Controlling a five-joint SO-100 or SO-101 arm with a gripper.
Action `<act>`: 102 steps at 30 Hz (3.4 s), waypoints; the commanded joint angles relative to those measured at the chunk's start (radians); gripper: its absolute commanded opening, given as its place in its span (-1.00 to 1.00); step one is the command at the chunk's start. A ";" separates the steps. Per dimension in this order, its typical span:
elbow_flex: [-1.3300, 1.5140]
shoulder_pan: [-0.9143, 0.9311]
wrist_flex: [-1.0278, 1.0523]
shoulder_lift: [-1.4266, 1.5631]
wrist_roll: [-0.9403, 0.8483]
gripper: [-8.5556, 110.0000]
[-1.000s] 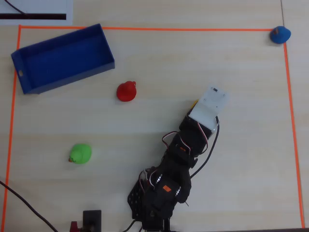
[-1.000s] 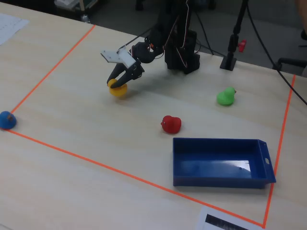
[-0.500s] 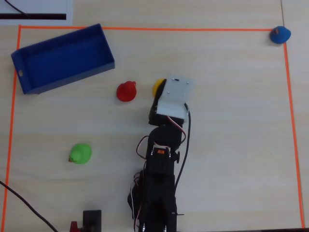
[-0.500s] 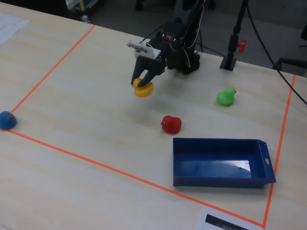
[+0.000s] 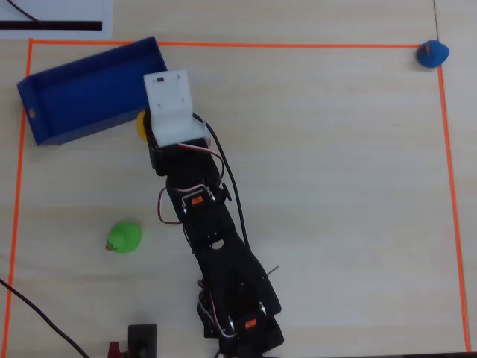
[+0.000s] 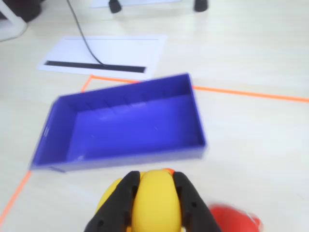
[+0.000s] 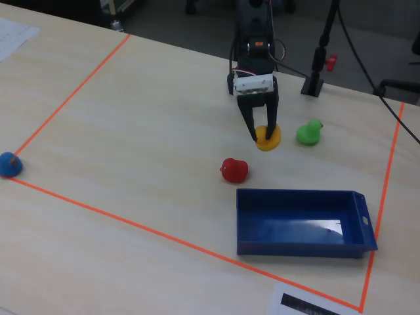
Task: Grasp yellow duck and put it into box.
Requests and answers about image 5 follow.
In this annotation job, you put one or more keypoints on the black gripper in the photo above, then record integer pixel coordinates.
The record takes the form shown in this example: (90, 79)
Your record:
(153, 158)

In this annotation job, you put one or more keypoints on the yellow rubber duck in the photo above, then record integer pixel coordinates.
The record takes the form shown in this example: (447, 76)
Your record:
(141, 126)

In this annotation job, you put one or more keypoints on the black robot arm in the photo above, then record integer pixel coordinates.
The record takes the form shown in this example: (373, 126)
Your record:
(220, 238)

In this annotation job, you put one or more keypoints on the blue plastic box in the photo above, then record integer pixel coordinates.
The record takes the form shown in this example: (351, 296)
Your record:
(89, 93)

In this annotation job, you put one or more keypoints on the green rubber duck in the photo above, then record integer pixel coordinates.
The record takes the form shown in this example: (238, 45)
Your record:
(126, 237)

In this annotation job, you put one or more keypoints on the blue rubber duck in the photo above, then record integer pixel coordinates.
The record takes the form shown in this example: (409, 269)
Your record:
(432, 53)

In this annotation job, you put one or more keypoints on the orange tape strip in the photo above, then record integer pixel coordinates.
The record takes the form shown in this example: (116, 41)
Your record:
(452, 201)
(18, 179)
(261, 44)

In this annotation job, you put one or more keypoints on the paper with black bar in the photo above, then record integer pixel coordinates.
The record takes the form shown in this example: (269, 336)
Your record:
(56, 18)

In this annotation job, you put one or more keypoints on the red clamp knob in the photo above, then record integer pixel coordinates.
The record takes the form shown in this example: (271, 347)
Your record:
(115, 350)

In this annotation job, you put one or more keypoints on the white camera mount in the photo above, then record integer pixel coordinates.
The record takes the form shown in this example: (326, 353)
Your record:
(171, 106)

